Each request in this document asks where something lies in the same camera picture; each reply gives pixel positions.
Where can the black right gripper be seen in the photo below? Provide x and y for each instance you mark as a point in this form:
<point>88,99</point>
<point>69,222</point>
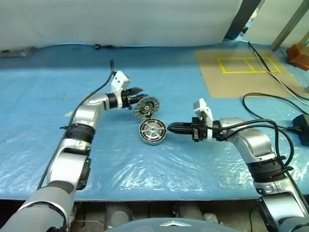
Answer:
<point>200,130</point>

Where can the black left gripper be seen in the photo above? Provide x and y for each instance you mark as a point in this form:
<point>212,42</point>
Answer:
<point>125,100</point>

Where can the finned silver motor cover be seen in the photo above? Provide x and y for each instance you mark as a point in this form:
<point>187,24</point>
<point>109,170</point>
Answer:
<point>147,107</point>

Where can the round motor base copper windings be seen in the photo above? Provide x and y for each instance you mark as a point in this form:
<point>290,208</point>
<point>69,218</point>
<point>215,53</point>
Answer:
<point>152,130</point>

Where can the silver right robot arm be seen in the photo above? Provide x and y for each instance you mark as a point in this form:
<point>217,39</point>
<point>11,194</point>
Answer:
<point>256,142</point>

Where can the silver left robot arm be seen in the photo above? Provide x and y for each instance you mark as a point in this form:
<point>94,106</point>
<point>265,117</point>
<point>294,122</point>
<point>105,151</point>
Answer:
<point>72,154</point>

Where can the blue plastic table sheet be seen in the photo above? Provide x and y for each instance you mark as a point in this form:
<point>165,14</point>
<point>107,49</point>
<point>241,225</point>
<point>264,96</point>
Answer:
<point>154,169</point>

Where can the small black connector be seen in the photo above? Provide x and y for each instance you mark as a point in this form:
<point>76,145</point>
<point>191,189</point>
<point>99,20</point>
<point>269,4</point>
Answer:
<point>97,46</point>

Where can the white backdrop board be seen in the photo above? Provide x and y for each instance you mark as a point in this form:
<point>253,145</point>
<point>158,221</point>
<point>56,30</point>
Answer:
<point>116,21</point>

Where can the brown cardboard sheet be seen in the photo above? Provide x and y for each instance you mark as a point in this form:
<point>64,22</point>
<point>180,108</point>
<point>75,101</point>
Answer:
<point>241,79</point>

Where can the white shoe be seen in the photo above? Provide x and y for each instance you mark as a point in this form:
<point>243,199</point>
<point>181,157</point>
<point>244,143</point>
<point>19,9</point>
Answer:
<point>211,217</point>

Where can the grey robot torso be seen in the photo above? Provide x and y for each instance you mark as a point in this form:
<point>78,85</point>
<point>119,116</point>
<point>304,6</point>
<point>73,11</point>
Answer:
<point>166,226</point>

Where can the grey rounded shape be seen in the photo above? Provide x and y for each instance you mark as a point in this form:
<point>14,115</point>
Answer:
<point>118,213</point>

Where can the black power adapter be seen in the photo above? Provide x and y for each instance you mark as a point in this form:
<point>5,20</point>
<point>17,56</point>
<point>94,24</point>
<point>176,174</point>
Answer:
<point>304,128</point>

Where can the grey flat device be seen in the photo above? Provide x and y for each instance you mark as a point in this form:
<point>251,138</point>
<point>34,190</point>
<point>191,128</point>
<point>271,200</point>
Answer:
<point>17,52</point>

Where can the orange brown block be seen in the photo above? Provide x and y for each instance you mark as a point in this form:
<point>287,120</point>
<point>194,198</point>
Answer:
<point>299,55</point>

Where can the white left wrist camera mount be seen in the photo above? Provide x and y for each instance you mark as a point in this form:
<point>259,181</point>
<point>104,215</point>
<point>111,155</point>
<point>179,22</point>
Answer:
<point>119,81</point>

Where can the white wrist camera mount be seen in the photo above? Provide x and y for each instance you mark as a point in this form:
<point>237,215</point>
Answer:
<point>119,81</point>
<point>204,107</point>

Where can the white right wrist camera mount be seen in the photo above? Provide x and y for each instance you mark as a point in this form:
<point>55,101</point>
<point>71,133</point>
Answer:
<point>204,107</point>

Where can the dark post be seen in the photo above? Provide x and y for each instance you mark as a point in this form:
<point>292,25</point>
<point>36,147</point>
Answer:
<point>243,19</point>

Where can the aluminium profile post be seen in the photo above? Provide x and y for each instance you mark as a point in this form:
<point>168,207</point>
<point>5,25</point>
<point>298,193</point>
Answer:
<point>289,24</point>

